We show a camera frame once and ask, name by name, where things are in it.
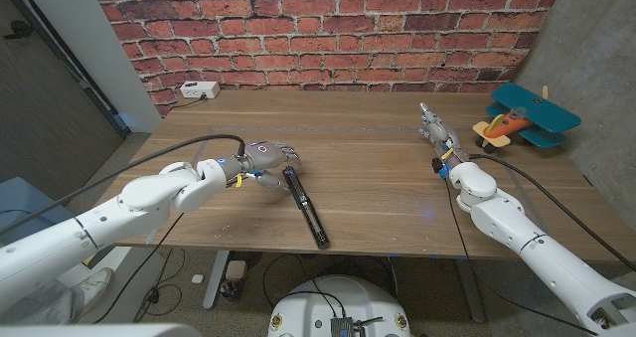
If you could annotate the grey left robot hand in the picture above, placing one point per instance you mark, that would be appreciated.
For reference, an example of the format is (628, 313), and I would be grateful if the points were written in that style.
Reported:
(261, 155)

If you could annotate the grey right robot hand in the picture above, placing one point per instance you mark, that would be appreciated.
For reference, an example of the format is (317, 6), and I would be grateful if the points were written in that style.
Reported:
(444, 138)

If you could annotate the black stapler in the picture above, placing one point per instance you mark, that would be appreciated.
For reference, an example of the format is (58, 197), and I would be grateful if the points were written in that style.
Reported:
(308, 210)

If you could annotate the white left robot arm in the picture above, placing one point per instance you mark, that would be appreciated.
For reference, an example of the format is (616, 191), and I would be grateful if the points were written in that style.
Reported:
(124, 208)

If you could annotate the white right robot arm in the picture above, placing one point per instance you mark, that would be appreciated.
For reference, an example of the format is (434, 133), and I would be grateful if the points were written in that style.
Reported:
(502, 222)

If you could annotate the teal orange toy airplane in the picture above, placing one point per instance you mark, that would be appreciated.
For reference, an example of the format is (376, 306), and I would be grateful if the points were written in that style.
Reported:
(536, 111)

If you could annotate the clear tape strip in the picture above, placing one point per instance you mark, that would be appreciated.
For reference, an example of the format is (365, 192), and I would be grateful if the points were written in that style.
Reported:
(198, 154)

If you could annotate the white power strip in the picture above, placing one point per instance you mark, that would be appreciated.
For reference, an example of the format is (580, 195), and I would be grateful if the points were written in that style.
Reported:
(200, 89)

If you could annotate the table control box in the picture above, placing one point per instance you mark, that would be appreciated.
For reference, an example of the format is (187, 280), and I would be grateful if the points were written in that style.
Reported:
(234, 275)

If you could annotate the grey table leg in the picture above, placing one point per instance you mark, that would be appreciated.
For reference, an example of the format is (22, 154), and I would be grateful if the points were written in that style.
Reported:
(469, 289)
(216, 280)

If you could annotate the small white floor puck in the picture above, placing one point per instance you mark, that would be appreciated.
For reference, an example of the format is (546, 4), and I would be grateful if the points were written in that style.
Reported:
(198, 279)

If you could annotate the red brick printed backdrop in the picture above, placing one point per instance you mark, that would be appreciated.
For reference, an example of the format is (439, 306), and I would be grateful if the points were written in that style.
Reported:
(323, 29)

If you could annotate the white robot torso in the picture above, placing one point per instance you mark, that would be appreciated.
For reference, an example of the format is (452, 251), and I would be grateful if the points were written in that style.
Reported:
(338, 302)

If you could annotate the grey module on torso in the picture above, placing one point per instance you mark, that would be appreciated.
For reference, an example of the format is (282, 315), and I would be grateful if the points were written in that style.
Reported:
(343, 327)

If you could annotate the white sneaker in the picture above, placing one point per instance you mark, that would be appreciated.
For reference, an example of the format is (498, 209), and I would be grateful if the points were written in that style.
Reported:
(97, 285)

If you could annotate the dark grey door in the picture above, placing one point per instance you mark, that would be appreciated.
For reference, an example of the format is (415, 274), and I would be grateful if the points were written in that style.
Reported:
(40, 103)

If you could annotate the blue plastic bin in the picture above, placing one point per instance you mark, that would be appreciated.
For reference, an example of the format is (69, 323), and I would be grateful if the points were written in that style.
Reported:
(25, 195)

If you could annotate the grey trouser leg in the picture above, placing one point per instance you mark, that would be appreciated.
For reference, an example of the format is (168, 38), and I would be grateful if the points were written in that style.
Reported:
(45, 304)

